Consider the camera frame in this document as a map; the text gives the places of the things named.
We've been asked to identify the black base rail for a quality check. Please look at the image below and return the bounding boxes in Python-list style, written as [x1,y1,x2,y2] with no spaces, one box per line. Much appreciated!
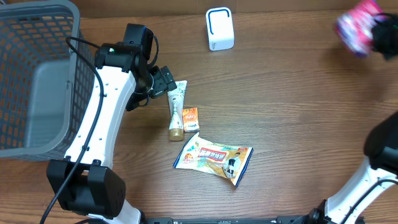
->
[136,216,365,224]

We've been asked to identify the white barcode scanner stand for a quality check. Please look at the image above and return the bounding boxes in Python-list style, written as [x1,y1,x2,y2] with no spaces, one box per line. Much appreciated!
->
[205,7,234,51]

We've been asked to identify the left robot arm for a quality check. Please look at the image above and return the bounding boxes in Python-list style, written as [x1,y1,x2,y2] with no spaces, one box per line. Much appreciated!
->
[47,24,177,224]

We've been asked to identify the white gold cosmetic tube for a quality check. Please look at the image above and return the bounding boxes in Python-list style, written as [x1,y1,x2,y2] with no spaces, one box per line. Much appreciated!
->
[167,80,187,141]

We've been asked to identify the red purple snack pack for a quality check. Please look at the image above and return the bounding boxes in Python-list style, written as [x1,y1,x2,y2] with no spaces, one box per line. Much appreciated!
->
[335,0,383,57]

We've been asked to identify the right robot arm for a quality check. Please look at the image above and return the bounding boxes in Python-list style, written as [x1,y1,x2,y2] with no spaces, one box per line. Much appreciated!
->
[294,113,397,224]

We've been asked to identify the yellow white snack bag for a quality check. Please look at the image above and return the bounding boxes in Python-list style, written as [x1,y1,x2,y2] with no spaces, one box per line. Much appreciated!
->
[173,133,254,187]

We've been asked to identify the grey plastic shopping basket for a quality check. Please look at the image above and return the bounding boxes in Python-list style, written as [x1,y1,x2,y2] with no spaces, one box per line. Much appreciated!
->
[1,1,95,161]

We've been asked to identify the small orange white packet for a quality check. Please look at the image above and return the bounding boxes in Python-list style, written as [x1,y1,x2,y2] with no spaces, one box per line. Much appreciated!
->
[182,108,200,133]

